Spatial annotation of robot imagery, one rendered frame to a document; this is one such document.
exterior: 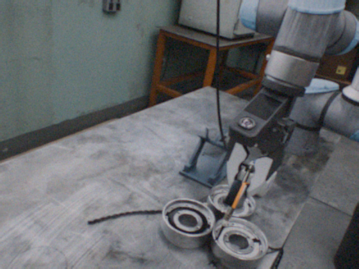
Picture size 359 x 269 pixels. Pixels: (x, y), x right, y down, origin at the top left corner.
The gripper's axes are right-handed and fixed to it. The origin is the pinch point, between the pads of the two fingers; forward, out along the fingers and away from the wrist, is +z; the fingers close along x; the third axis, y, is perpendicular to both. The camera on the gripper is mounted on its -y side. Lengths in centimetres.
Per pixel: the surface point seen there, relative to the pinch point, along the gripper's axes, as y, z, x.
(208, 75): 186, 17, 103
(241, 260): -4.0, 10.1, -5.8
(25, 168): -11.7, 15.7, 44.3
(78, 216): -13.2, 15.6, 24.3
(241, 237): 2.7, 10.6, -3.1
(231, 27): 204, -23, 105
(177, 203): 0.6, 10.2, 11.1
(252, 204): 12.6, 8.3, -0.8
